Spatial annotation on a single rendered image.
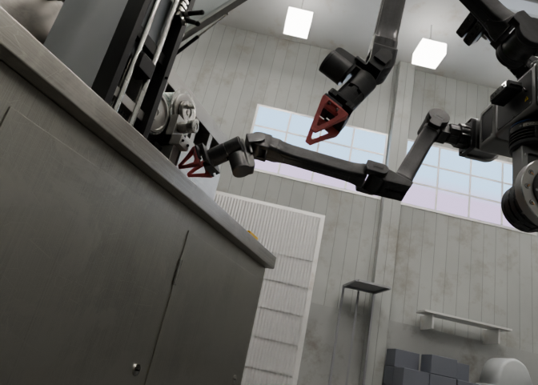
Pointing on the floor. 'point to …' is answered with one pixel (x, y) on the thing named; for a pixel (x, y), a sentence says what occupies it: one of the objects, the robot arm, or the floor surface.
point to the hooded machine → (504, 372)
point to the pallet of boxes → (395, 374)
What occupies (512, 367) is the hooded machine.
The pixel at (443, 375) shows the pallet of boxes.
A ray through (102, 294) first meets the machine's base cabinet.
